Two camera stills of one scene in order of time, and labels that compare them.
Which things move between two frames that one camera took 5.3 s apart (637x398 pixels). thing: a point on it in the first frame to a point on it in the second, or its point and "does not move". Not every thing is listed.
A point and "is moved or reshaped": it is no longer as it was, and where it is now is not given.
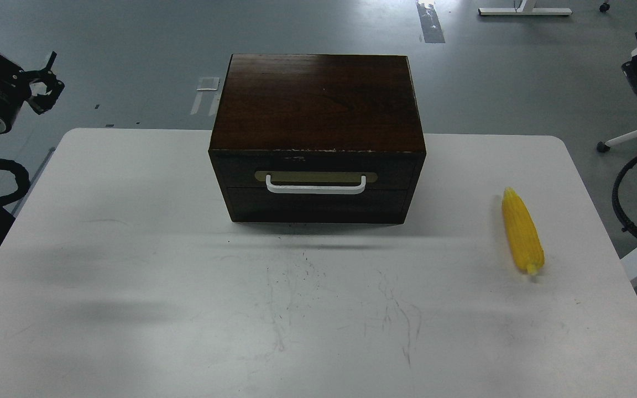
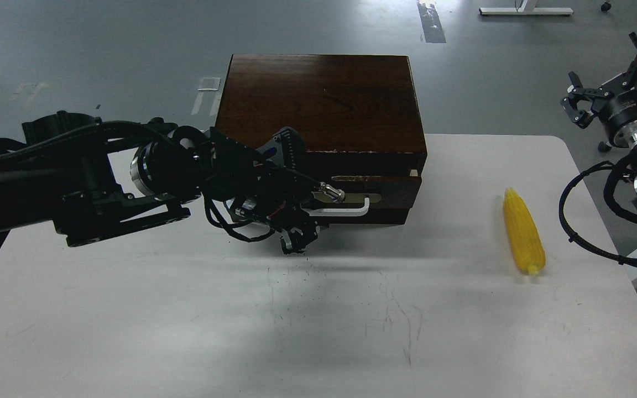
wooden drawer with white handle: x=320 y=174 is moved or reshaped
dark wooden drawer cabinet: x=318 y=139 does not move
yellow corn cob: x=524 y=234 does not move
